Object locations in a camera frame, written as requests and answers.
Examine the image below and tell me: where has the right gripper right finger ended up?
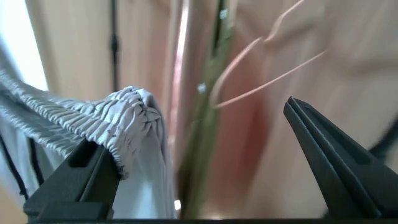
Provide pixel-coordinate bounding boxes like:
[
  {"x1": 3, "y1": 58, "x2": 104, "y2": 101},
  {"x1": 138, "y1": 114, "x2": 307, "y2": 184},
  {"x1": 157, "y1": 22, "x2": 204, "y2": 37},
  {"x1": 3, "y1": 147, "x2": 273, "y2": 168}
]
[{"x1": 283, "y1": 96, "x2": 398, "y2": 218}]

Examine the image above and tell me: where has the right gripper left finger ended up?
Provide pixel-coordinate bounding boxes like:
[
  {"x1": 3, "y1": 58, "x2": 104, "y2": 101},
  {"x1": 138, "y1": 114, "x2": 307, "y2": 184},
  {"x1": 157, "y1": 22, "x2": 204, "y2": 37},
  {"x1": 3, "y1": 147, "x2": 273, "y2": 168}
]
[{"x1": 23, "y1": 138, "x2": 121, "y2": 220}]

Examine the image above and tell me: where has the pale grey garment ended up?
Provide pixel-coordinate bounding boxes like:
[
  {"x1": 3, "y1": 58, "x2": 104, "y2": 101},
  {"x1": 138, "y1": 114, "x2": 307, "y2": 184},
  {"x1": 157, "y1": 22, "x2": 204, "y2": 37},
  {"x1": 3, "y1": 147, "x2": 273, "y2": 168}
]
[{"x1": 0, "y1": 40, "x2": 177, "y2": 220}]

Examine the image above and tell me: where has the pink clothes hanger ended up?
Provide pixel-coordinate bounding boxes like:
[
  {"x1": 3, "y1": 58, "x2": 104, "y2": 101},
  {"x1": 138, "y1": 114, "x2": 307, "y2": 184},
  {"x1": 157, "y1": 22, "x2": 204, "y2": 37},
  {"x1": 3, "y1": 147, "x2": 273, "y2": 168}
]
[{"x1": 210, "y1": 0, "x2": 327, "y2": 110}]

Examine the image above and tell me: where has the green short-sleeved shirt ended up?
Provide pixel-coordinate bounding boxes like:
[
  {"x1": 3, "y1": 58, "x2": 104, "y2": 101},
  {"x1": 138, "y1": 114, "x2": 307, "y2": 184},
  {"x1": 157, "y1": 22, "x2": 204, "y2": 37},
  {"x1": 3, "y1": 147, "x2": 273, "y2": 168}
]
[{"x1": 177, "y1": 0, "x2": 236, "y2": 218}]

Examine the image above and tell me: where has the black clothes rack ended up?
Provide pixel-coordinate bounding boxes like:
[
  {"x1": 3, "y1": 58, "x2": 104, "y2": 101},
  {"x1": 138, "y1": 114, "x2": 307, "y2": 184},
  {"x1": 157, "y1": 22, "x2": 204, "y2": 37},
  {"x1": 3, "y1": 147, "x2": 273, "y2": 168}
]
[{"x1": 109, "y1": 0, "x2": 398, "y2": 161}]

